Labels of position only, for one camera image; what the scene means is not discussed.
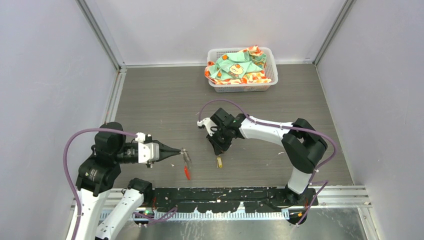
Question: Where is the key with yellow tag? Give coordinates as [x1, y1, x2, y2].
[216, 156, 223, 168]

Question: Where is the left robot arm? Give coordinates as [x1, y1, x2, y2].
[63, 122, 182, 240]

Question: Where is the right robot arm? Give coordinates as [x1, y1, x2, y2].
[197, 108, 328, 205]

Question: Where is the colourful patterned cloth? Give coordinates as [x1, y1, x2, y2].
[204, 45, 272, 85]

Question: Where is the white plastic basket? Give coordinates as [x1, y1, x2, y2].
[207, 47, 279, 93]

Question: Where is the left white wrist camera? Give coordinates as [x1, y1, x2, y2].
[135, 132, 153, 164]

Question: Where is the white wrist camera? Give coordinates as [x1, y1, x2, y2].
[135, 132, 153, 164]
[196, 117, 218, 137]

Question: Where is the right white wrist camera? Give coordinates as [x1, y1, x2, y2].
[196, 117, 218, 137]

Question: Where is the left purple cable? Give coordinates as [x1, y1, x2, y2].
[62, 128, 178, 240]

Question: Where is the purple cable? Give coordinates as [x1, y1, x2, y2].
[62, 128, 178, 240]
[198, 98, 338, 227]

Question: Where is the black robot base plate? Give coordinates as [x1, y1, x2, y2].
[145, 186, 316, 214]

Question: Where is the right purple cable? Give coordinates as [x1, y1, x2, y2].
[198, 98, 338, 227]

